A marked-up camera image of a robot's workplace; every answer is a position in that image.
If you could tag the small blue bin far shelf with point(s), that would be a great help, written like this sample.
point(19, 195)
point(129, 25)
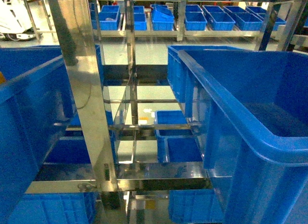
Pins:
point(140, 23)
point(109, 17)

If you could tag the large blue bin centre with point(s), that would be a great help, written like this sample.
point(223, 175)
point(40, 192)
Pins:
point(248, 111)

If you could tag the large blue bin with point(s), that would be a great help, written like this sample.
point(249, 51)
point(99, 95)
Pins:
point(64, 208)
point(248, 111)
point(36, 106)

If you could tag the blue bin under centre bin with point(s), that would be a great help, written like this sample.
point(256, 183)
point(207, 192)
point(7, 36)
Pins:
point(199, 206)

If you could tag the large blue bin upper left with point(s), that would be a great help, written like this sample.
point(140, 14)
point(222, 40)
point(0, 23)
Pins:
point(36, 106)

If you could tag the large blue bin lower left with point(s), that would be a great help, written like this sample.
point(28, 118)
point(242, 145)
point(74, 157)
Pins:
point(64, 208)

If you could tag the steel rack upright post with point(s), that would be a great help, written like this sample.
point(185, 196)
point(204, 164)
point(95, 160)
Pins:
point(74, 31)

